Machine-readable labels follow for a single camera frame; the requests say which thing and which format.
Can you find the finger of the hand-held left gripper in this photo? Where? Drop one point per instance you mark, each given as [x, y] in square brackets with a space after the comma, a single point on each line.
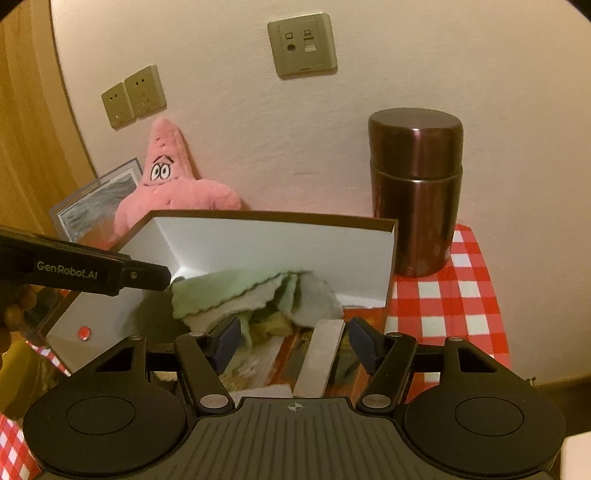
[147, 276]

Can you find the green scalloped cloth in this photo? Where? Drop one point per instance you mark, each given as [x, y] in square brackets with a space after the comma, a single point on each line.
[217, 290]

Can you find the white object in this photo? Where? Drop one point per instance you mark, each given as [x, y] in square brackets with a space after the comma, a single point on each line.
[577, 457]

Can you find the yellow cloth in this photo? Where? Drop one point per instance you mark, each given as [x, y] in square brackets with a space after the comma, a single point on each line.
[272, 323]

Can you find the wooden panel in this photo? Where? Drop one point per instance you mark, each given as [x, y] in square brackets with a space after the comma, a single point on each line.
[32, 115]

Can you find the pink starfish plush toy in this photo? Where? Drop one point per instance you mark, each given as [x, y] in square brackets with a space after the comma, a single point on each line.
[180, 194]

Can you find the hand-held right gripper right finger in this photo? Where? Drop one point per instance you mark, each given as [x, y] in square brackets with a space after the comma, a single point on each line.
[363, 344]

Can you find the brown metal thermos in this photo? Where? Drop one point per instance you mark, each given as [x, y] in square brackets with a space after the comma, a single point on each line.
[415, 194]

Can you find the beige wall power socket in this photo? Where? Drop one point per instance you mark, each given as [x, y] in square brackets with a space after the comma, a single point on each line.
[145, 91]
[119, 106]

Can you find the beige wall data socket panel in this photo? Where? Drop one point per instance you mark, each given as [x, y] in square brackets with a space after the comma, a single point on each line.
[302, 44]

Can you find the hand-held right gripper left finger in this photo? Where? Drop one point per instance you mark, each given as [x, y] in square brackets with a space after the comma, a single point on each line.
[229, 342]

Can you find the brown cardboard box white inside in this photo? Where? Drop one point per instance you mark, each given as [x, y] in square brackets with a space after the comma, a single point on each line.
[277, 249]

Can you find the grey scalloped cloth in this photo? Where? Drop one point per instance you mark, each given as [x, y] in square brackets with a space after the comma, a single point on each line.
[314, 300]

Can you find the red white checkered tablecloth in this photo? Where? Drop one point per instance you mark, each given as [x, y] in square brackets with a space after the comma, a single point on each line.
[452, 300]

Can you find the person's left hand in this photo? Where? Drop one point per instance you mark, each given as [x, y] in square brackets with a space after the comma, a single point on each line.
[16, 318]

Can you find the white box with red dot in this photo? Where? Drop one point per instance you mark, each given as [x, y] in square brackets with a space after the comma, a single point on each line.
[106, 323]

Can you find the clear picture frame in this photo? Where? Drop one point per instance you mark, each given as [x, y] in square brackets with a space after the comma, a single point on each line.
[99, 198]

